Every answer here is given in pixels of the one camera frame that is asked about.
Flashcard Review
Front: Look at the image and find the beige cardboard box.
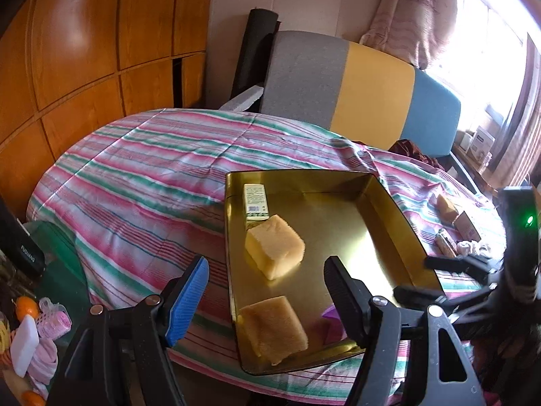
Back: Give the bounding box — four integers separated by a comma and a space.
453, 211, 481, 242

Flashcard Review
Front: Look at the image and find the sandwich biscuit packet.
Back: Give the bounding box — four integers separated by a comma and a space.
436, 228, 457, 258

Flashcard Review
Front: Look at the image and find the yellow sponge cake block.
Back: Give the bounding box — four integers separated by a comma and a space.
245, 215, 305, 280

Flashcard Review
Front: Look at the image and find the small green white box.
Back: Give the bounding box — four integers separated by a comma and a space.
243, 183, 269, 228

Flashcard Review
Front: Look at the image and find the white product box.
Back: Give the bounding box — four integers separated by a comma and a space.
468, 127, 495, 164

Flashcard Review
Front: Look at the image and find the dark red cloth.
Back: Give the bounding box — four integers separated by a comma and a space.
389, 139, 443, 169

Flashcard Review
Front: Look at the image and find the gold tin box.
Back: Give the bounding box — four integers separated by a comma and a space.
224, 170, 441, 376

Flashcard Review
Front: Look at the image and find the striped pink green bedspread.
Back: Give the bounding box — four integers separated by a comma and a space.
27, 109, 505, 405

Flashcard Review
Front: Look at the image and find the grey yellow blue headboard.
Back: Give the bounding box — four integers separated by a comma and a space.
260, 30, 461, 158

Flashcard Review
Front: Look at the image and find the pink striped curtain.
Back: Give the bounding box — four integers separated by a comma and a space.
359, 0, 457, 70

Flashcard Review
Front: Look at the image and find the wooden wardrobe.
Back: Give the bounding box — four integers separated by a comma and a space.
1, 0, 210, 217

